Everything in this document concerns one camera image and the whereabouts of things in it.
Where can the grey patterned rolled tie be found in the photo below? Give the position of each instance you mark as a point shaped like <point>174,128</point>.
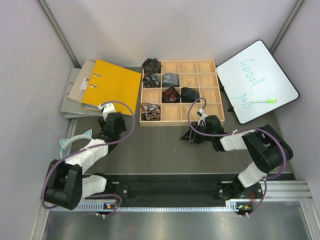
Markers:
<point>170,80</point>

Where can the navy floral long tie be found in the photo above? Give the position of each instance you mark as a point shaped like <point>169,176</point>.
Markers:
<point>151,81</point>

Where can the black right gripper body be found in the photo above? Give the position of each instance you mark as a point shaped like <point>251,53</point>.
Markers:
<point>198,138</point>

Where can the red black rolled tie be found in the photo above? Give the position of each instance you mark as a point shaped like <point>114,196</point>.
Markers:
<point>170,95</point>

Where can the orange floral rolled tie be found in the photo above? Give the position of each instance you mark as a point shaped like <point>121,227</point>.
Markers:
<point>150,112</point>

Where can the green marker pen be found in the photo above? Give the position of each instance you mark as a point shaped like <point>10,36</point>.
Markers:
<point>270,101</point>

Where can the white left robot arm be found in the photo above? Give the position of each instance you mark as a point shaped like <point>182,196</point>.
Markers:
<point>65,184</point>

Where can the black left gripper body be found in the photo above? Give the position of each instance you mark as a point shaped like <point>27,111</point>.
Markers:
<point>121,130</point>

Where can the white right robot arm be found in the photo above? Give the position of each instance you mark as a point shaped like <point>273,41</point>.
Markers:
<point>266,147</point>

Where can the small whiteboard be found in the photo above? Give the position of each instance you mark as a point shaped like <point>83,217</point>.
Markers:
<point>254,74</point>

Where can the dark maroon rolled tie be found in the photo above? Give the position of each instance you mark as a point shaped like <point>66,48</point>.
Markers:
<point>152,65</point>

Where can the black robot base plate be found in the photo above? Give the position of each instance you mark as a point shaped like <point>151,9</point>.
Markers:
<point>186,190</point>

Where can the dark blue rolled tie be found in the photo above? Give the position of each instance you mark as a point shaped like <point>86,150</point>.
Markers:
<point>189,95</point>

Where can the wooden grid organizer box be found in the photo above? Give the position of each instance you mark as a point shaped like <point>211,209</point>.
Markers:
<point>199,74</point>

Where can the yellow ring binder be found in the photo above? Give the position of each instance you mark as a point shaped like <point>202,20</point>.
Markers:
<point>109,82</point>

